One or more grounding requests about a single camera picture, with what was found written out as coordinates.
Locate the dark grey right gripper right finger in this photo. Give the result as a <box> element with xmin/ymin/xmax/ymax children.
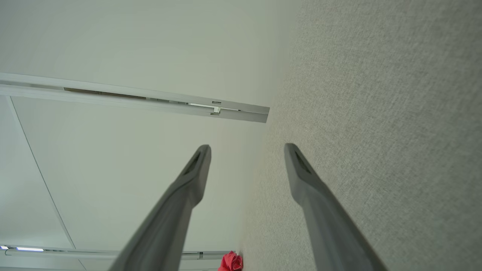
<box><xmin>284</xmin><ymin>143</ymin><xmax>389</xmax><ymax>271</ymax></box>

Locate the red shirt with white sleeves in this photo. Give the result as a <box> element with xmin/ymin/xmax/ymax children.
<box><xmin>218</xmin><ymin>251</ymin><xmax>243</xmax><ymax>271</ymax></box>

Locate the grey double-tube frame post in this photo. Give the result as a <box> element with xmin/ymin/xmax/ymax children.
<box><xmin>0</xmin><ymin>73</ymin><xmax>270</xmax><ymax>123</ymax></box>

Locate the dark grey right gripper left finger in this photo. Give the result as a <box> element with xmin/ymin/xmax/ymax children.
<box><xmin>108</xmin><ymin>144</ymin><xmax>212</xmax><ymax>271</ymax></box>

